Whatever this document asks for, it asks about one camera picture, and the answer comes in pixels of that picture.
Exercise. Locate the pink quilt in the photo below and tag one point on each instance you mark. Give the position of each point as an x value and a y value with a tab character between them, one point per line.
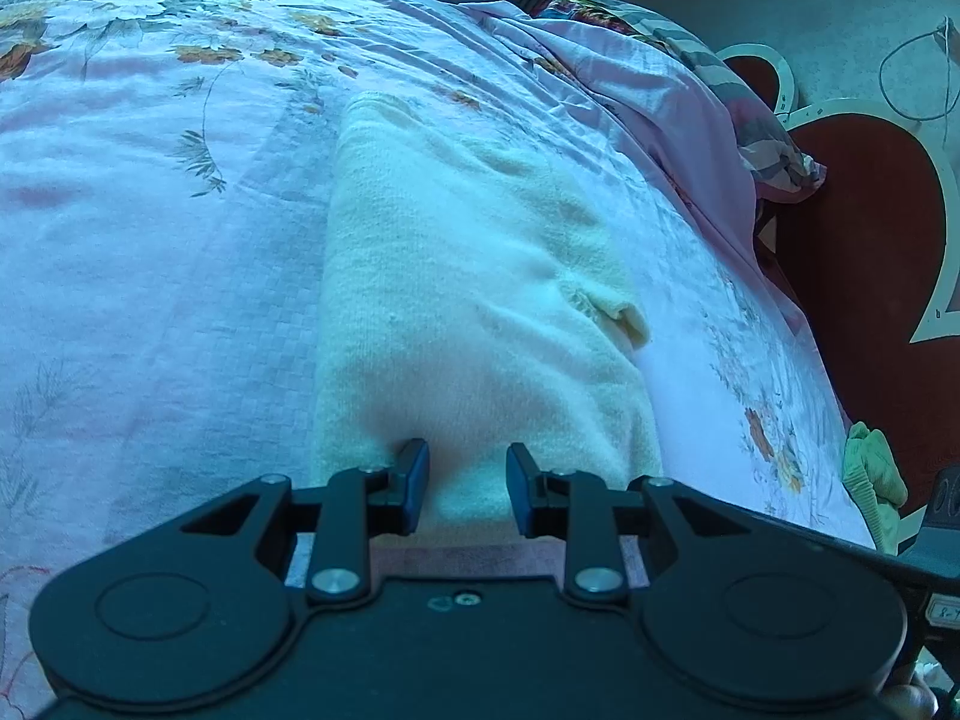
660	112

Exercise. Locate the green cloth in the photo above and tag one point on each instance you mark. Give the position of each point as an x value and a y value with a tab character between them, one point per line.
874	465

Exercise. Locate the floral bed sheet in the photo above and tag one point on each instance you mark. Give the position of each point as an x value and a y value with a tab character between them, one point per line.
150	202

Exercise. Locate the red wooden headboard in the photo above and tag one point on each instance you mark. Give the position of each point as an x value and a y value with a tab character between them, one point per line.
862	240

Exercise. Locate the floral striped pillow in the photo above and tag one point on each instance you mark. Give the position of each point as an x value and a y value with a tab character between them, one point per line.
780	165

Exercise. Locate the person's right hand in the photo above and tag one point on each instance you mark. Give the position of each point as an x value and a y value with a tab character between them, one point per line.
911	701

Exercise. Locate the cream towel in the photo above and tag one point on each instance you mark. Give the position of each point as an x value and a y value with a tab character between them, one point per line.
465	277

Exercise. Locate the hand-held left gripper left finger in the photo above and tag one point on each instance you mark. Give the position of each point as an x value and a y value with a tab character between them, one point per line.
416	484

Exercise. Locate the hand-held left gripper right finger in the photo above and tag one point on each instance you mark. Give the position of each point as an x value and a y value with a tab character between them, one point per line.
517	484

